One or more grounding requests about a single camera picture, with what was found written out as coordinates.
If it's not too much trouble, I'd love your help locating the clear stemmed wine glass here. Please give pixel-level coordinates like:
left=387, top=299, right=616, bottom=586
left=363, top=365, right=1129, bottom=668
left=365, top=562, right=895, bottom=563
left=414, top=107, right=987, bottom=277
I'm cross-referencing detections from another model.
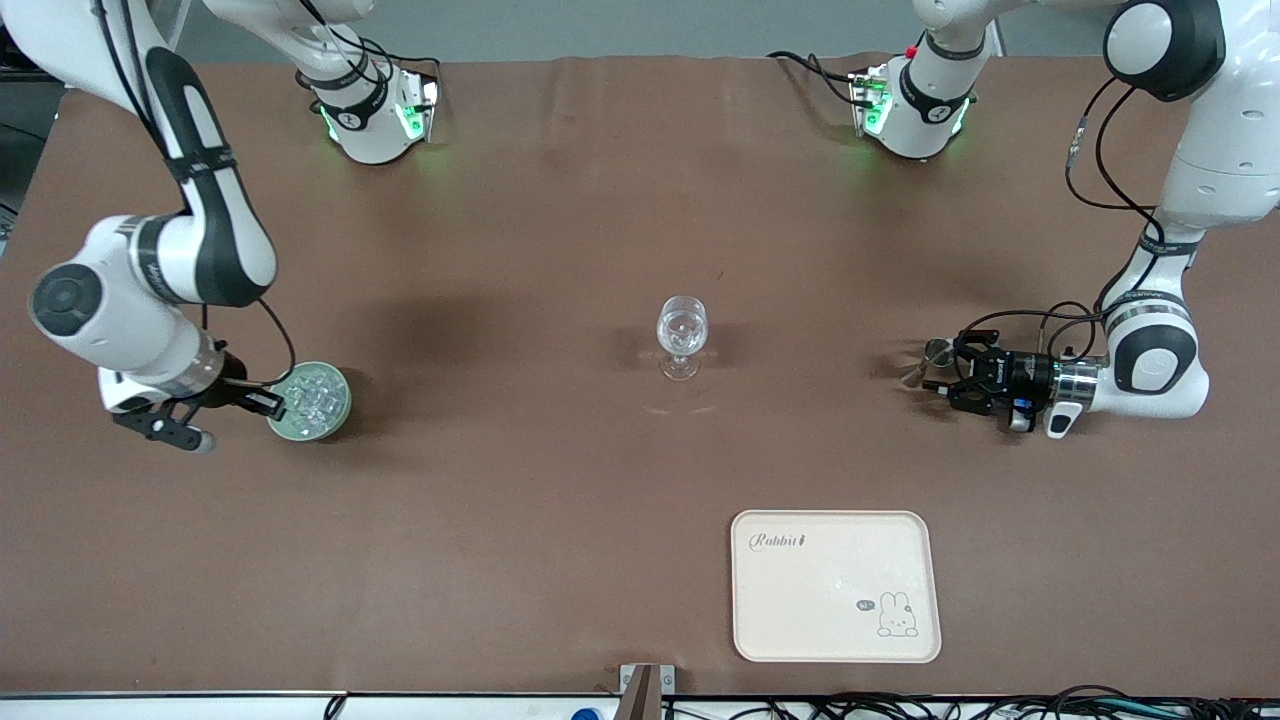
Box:
left=655, top=296, right=709, bottom=382

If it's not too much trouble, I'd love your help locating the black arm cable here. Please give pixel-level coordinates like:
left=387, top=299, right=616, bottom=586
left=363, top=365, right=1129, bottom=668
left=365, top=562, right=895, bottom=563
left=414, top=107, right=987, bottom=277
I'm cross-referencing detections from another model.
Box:
left=958, top=76, right=1166, bottom=353
left=95, top=0, right=299, bottom=389

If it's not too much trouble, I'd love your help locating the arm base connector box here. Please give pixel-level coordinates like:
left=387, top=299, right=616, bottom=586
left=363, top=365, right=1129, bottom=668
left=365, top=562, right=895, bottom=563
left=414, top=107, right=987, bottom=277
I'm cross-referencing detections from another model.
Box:
left=848, top=65, right=893, bottom=137
left=396, top=72, right=442, bottom=143

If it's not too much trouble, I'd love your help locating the brown table cover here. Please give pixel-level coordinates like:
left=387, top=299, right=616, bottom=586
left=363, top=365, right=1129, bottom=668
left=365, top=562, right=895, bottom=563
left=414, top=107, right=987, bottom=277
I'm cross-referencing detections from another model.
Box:
left=0, top=55, right=1280, bottom=699

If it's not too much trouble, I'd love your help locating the black base power cable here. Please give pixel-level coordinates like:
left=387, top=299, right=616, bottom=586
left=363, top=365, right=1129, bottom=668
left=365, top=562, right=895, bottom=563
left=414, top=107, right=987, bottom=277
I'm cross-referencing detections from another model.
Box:
left=766, top=50, right=863, bottom=107

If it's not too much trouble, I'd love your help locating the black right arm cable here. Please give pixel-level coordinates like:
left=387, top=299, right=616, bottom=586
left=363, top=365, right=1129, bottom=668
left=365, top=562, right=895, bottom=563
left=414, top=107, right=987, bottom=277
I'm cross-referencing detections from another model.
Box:
left=95, top=0, right=299, bottom=389

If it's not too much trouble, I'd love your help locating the cream rabbit print tray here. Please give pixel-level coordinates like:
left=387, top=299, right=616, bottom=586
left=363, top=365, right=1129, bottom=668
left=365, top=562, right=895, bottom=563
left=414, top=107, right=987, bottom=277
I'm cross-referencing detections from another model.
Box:
left=731, top=510, right=943, bottom=664

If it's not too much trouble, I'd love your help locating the black cable bundle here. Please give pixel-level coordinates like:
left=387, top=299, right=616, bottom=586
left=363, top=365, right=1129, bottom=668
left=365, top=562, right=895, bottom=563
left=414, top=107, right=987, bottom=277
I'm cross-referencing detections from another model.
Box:
left=665, top=684, right=1280, bottom=720

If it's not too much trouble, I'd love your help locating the steel double jigger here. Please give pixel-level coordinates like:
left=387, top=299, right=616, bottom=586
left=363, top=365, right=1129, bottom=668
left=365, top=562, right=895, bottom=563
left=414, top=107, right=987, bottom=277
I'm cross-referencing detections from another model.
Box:
left=902, top=338, right=956, bottom=389

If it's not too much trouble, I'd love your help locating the green ceramic bowl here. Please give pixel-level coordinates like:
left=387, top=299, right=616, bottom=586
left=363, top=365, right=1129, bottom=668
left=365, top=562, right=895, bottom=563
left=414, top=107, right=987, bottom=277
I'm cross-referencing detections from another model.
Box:
left=264, top=361, right=353, bottom=442

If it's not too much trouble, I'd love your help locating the heap of clear ice cubes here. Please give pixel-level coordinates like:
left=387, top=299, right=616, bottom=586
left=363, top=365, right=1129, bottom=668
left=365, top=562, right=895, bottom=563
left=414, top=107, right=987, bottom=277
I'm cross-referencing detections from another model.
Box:
left=277, top=367, right=347, bottom=434

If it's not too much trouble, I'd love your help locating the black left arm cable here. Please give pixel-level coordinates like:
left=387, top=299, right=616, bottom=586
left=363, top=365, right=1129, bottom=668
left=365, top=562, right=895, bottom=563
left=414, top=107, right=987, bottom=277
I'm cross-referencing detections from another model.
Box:
left=958, top=76, right=1166, bottom=353

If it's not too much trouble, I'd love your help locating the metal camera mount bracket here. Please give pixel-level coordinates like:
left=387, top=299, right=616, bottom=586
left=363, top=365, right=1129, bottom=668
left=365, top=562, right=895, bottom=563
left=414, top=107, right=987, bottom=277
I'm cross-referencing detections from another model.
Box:
left=618, top=663, right=677, bottom=720

